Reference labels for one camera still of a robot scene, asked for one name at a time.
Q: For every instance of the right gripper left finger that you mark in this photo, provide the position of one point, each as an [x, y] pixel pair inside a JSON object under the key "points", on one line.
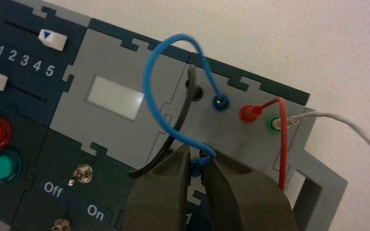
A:
{"points": [[159, 201]]}

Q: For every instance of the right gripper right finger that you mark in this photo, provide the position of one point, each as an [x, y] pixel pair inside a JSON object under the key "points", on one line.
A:
{"points": [[245, 204]]}

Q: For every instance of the white rectangular display window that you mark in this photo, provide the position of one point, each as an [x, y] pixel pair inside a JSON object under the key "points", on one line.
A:
{"points": [[116, 97]]}

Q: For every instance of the dark teal grey control box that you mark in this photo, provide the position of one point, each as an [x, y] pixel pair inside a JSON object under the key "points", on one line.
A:
{"points": [[114, 63]]}

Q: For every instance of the green round push button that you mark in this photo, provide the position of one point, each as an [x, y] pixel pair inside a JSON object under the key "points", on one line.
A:
{"points": [[3, 167]]}

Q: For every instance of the metal toggle switch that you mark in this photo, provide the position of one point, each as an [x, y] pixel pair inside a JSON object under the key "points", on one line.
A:
{"points": [[82, 173], [61, 225]]}

